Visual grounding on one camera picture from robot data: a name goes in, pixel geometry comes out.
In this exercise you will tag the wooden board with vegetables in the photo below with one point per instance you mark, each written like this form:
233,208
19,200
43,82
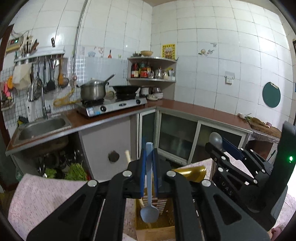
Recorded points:
258,125

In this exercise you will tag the floral pink tablecloth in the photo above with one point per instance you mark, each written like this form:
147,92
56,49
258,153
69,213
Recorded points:
36,197

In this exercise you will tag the bowl on top shelf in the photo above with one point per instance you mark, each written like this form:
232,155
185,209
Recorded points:
146,53

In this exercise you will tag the chrome faucet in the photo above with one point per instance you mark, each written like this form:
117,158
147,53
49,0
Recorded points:
31,96

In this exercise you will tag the dark wooden door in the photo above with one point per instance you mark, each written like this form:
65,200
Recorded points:
4,42

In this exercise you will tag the black wok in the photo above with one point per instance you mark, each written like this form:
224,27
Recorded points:
125,92

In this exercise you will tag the yellow wall poster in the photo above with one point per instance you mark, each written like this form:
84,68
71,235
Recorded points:
169,51

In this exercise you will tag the green round cutting board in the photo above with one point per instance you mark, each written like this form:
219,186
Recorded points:
271,95

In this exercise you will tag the black handled metal spoon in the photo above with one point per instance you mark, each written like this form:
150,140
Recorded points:
216,140

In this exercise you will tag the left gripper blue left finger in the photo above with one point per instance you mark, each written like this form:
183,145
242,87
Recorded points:
97,210

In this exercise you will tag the white wall socket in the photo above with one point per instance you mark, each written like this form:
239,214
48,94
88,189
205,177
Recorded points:
229,77

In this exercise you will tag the wall utensil rack shelf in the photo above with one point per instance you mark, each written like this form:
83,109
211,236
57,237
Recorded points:
49,51

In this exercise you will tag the steel kitchen sink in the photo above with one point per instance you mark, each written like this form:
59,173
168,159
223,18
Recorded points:
41,128

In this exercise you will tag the yellow slotted utensil holder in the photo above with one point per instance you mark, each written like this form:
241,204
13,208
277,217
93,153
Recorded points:
164,227

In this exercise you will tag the person right hand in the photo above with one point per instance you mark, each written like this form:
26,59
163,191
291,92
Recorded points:
275,232

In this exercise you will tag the steel cooking pot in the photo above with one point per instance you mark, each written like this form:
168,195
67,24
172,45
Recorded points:
94,89

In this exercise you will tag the wooden chopstick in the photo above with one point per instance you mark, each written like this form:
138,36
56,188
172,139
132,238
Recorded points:
128,158

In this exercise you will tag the vertical wall pipe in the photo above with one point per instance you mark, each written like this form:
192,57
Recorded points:
74,53

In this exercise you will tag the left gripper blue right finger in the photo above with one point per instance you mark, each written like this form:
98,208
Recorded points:
201,210

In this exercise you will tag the white soap bottle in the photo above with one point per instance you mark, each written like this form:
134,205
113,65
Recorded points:
31,112

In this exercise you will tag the corner wall shelf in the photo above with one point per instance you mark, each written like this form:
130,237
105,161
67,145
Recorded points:
153,72

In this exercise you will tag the steel gas stove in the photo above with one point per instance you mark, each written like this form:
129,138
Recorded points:
92,109

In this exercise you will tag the light blue plastic spoon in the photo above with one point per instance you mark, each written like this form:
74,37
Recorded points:
149,213

